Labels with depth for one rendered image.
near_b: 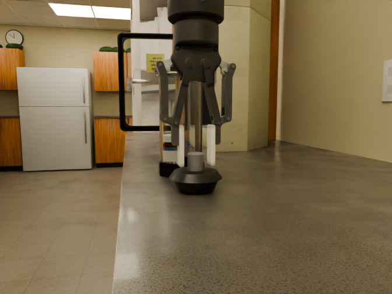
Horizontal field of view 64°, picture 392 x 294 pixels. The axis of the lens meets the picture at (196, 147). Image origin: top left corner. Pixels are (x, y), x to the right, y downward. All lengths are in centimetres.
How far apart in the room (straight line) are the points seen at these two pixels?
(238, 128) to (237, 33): 31
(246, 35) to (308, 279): 90
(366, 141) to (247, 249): 81
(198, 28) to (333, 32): 82
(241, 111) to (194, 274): 83
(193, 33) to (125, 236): 31
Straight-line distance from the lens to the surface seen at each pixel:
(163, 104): 51
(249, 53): 109
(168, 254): 32
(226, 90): 53
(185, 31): 51
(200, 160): 53
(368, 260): 35
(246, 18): 111
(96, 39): 672
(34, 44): 688
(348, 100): 116
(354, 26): 118
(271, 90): 152
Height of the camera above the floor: 108
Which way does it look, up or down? 7 degrees down
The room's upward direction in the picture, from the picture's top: straight up
